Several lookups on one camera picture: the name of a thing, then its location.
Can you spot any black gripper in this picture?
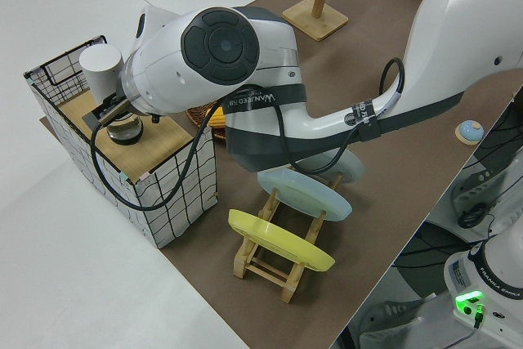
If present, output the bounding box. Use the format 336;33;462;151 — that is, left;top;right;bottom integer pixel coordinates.
83;94;132;125

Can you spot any round wicker basket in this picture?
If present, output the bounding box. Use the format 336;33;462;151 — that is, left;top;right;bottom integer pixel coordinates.
186;105;228;130

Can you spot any blue dome bell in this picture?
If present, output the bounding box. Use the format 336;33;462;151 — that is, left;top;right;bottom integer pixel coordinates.
455;119;485;145

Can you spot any wooden plate rack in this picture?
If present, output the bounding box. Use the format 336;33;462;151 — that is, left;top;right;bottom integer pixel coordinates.
232;172;344;304

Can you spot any grey plate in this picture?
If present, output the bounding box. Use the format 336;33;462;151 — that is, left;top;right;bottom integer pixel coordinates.
285;148;366;186

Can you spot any yellow plate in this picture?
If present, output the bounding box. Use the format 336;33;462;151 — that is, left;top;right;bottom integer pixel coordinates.
227;208;336;273

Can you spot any light blue plate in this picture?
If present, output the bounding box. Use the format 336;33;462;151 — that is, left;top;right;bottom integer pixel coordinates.
257;172;353;223

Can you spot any brown table mat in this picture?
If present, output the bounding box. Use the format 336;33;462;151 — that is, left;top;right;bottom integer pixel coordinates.
38;0;523;349

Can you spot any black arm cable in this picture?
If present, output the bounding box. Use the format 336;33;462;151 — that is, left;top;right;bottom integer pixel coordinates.
90;56;408;212

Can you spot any wire grid box wooden shelf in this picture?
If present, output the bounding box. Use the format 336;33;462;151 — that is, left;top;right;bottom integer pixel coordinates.
23;35;219;250

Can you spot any black base cable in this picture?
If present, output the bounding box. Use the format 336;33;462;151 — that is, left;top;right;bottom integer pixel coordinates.
469;302;488;330

